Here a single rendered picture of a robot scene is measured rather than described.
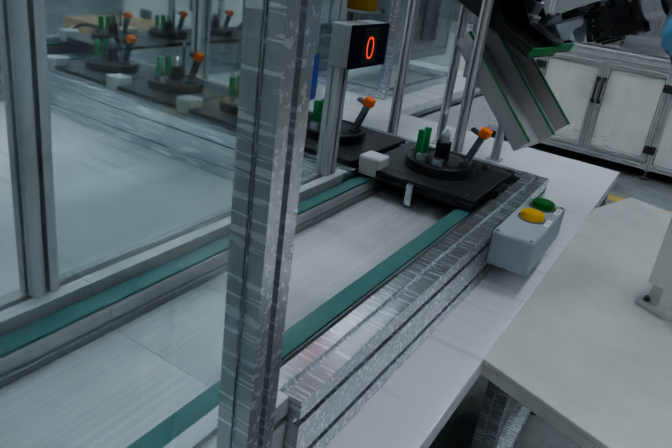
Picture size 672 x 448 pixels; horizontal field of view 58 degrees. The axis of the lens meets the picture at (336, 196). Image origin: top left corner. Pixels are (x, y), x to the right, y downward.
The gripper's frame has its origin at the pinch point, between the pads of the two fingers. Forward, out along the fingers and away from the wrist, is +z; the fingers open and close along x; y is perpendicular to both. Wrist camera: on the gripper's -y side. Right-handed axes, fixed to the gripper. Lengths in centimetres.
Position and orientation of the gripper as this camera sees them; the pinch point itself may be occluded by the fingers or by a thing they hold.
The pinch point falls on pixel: (555, 22)
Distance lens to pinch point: 155.6
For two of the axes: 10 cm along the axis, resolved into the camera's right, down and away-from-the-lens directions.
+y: 1.1, 9.9, 0.1
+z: -6.4, 0.7, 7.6
